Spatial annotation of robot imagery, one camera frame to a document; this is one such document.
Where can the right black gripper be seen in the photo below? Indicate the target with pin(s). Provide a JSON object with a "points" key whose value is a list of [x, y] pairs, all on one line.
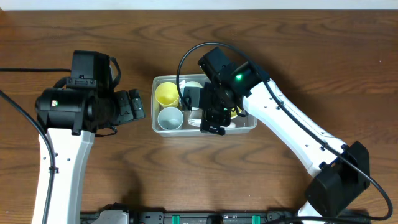
{"points": [[213, 117]]}

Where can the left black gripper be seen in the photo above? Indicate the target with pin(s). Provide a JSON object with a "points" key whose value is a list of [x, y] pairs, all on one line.
{"points": [[125, 106]]}

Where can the yellow plastic bowl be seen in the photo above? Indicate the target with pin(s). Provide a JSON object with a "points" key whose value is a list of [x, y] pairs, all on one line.
{"points": [[234, 113]]}

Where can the pale pink plastic fork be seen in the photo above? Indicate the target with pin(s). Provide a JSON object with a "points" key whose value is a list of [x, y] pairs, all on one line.
{"points": [[197, 123]]}

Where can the white plastic cup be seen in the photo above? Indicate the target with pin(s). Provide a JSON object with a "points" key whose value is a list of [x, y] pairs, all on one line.
{"points": [[194, 84]]}

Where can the yellow plastic cup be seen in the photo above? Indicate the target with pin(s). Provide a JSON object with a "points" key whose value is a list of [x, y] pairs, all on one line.
{"points": [[166, 95]]}

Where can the clear plastic container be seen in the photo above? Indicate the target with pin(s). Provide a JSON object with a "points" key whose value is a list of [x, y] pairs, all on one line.
{"points": [[186, 129]]}

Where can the grey plastic cup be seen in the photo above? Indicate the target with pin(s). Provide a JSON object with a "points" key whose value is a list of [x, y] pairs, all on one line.
{"points": [[170, 118]]}

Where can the grey plastic bowl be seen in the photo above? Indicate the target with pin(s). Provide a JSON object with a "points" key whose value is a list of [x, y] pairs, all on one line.
{"points": [[240, 121]]}

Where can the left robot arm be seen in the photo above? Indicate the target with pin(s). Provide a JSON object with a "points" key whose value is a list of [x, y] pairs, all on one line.
{"points": [[70, 114]]}

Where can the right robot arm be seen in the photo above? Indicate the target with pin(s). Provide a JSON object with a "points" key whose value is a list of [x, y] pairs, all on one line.
{"points": [[340, 172]]}

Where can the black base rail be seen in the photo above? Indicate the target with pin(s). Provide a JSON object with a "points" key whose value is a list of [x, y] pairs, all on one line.
{"points": [[120, 213]]}

